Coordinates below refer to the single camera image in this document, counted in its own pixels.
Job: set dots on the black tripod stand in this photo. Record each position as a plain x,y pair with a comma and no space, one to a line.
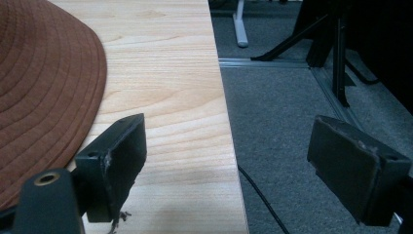
324,45

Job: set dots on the brown stitched brim hat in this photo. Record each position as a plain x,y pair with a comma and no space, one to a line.
42,94

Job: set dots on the white table leg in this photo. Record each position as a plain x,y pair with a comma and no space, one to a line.
240,24

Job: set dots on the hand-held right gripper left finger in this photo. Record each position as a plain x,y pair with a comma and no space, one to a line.
110,169

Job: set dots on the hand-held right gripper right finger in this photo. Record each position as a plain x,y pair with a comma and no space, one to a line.
350,169

